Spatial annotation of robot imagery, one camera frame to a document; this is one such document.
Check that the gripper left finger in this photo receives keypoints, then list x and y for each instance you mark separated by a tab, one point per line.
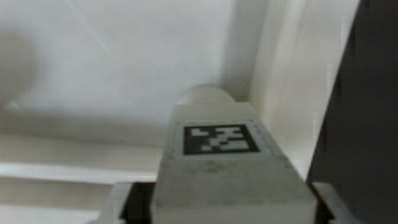
127	206

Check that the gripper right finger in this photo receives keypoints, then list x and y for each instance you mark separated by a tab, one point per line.
333	211

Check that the white table leg with marker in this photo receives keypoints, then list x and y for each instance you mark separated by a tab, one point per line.
228	182

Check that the white square tabletop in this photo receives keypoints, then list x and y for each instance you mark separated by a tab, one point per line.
104	57

